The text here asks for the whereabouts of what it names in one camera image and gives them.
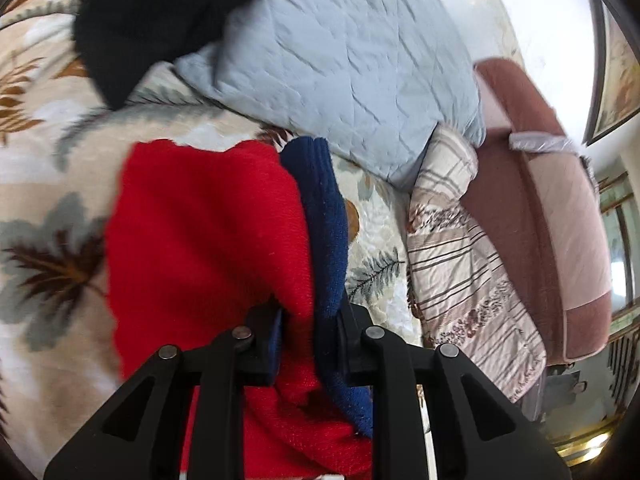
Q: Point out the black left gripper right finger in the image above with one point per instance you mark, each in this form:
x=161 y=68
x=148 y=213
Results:
x=440 y=394

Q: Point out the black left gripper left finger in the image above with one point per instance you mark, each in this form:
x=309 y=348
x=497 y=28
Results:
x=181 y=413

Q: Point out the red and blue knit garment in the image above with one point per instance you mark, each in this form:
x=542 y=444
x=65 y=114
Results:
x=196 y=239

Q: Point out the beige striped patterned pillow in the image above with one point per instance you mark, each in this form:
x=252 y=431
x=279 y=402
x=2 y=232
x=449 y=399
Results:
x=459 y=282

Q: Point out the leaf pattern fleece blanket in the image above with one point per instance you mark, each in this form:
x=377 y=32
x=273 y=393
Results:
x=62 y=152

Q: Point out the grey quilted pillow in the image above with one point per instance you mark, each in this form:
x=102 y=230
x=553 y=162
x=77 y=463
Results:
x=374 y=78

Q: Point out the black garment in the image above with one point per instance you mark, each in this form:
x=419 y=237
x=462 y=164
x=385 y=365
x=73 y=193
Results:
x=119 y=40

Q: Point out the framed picture on wall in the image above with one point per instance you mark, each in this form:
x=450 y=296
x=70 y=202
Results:
x=615 y=92

